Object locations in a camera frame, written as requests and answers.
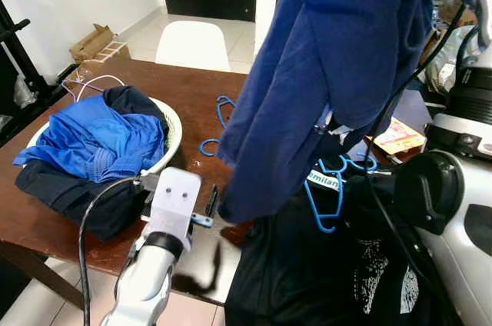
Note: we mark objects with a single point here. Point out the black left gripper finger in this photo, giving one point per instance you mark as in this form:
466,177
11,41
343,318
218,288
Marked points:
211,201

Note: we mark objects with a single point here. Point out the blue plastic hanger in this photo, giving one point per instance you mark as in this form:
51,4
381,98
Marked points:
311,203
206,145

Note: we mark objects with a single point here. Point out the black printed t-shirt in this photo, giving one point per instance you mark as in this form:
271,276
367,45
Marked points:
307,280

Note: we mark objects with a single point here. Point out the navy blue sweatshirt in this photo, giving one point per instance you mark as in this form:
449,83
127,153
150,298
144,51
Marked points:
323,72

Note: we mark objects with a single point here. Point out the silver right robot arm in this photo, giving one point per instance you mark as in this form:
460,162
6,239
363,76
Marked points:
469,203

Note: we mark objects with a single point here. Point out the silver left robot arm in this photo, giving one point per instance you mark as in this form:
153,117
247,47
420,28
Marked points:
142,287

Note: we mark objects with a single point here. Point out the light green laundry basket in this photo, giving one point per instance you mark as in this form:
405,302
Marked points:
175,130

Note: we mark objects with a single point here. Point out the dark navy garment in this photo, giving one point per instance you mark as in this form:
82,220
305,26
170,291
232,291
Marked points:
69,203

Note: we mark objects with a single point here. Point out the bright blue garment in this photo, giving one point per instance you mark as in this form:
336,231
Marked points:
92,138

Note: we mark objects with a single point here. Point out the white plastic chair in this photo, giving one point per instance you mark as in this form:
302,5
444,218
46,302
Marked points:
192,49

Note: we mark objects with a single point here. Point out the brown cardboard box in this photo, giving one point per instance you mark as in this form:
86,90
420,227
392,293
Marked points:
88,41

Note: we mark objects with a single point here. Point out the black tripod stand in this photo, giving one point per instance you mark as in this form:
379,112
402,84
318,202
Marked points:
11,30

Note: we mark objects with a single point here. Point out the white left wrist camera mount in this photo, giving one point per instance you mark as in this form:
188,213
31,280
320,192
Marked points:
173,199

